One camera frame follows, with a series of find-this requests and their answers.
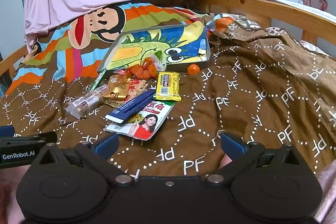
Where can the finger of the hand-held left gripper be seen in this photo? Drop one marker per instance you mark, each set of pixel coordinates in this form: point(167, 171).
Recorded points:
point(36, 137)
point(6, 130)

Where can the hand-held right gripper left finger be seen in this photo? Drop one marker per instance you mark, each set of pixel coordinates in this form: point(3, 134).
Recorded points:
point(106, 144)

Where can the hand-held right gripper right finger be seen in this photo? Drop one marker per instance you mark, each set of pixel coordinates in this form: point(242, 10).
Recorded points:
point(233, 144)

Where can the dark blue snack packet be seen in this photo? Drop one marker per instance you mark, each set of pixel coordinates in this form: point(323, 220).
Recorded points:
point(131, 107)

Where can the white snack pouch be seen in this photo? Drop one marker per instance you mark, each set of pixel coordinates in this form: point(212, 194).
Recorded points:
point(147, 124)

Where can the clear nut bar packet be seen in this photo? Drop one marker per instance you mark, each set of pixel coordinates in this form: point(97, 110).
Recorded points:
point(86, 102)

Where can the gold snack packet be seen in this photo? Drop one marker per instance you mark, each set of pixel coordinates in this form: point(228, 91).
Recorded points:
point(118, 87)

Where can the green marker pen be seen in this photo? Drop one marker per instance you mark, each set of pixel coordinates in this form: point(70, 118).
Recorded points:
point(95, 81)

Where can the rice cracker packet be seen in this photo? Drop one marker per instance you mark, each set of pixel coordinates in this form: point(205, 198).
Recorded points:
point(139, 87)

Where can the small red snack packet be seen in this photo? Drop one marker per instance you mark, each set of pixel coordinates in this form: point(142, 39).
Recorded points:
point(121, 71)

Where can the yellow snack packet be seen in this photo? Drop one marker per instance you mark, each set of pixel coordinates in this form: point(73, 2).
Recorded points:
point(168, 86)

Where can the mandarin orange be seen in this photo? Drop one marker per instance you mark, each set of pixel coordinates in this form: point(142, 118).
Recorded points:
point(193, 69)

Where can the clear bag of orange snacks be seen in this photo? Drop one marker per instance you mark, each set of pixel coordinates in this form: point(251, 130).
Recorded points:
point(147, 69)

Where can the grey metal tray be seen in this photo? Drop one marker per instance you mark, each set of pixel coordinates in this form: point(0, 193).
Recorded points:
point(115, 50)

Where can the brown monkey print blanket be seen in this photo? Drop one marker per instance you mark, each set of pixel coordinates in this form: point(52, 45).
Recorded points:
point(236, 82)

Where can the dinosaur drawing paper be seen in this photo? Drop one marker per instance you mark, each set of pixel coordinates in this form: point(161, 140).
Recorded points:
point(136, 48)

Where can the person's pink clothing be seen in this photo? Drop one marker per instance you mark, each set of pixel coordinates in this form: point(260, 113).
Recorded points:
point(326, 187)

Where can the wooden bed frame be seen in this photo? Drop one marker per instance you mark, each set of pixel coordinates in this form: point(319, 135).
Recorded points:
point(262, 7)

